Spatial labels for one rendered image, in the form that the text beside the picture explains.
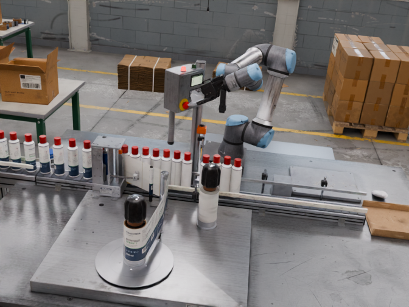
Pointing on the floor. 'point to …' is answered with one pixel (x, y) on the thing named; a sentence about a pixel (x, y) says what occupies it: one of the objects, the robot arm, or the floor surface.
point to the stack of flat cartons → (142, 73)
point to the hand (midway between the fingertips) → (190, 105)
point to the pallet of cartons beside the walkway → (367, 86)
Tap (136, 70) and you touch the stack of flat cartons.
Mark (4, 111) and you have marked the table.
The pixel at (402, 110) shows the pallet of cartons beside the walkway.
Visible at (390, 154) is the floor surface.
